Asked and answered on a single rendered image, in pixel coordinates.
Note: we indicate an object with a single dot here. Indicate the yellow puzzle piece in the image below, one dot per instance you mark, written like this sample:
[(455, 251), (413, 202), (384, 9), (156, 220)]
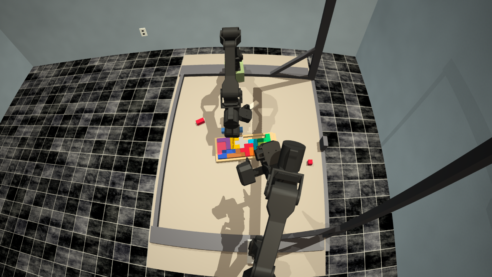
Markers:
[(232, 141)]

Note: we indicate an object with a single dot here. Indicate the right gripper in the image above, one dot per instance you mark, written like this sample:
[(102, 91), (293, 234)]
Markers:
[(232, 133)]

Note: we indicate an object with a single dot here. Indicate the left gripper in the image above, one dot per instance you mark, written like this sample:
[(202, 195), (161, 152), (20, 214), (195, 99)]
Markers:
[(247, 174)]

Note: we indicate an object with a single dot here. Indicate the red puzzle piece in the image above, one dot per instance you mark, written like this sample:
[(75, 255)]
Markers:
[(246, 149)]

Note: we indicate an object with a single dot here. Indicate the pink puzzle piece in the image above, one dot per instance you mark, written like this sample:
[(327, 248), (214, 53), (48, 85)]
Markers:
[(221, 146)]

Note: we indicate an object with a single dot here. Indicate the cyan puzzle piece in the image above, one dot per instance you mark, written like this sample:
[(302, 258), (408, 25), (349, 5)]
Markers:
[(255, 143)]

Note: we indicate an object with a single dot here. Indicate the small red block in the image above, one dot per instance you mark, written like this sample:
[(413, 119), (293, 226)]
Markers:
[(200, 121)]

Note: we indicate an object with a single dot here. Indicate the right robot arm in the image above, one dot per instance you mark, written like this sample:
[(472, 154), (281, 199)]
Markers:
[(230, 37)]

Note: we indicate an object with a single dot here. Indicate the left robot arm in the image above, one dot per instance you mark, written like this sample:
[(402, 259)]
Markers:
[(282, 197)]

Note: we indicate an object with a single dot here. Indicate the purple puzzle piece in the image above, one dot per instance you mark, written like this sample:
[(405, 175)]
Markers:
[(227, 140)]

